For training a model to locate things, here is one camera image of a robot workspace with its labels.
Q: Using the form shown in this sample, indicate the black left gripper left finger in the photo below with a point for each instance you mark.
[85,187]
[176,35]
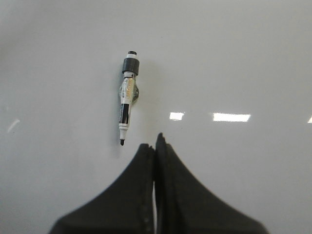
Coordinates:
[125,207]

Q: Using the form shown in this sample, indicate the white whiteboard with aluminium frame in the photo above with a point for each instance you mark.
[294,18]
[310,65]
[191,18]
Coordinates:
[227,82]

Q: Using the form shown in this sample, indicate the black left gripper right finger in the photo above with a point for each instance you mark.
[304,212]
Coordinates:
[185,206]

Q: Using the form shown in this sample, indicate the whiteboard marker with black collar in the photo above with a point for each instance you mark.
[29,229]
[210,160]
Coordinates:
[128,92]

